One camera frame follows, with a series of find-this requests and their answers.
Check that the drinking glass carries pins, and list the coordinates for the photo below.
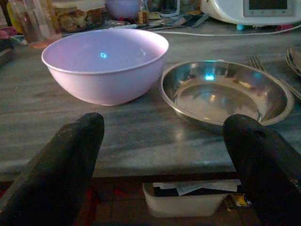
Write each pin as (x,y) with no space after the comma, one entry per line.
(169,7)

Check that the large pink plastic bowl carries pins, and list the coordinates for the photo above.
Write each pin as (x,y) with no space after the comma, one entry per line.
(105,68)

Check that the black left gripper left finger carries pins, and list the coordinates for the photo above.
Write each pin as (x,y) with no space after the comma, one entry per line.
(58,169)

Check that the small pink plastic bowl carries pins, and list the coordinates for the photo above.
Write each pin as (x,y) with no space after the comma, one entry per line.
(123,8)

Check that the clear plastic food container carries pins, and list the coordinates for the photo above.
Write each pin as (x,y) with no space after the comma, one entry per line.
(78,15)

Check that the white plastic bin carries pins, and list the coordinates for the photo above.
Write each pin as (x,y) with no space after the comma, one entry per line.
(185,202)

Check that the clear plastic jar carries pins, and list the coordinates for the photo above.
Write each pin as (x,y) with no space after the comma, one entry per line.
(31,21)

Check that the round steel plate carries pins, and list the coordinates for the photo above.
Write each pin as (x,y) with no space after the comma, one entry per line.
(225,94)

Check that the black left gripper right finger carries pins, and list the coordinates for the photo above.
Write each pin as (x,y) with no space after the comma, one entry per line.
(265,164)

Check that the steel fork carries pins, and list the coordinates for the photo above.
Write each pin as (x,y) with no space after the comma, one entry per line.
(270,75)

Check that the white kitchen appliance with screen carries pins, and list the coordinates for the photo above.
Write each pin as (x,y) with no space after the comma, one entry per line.
(254,11)

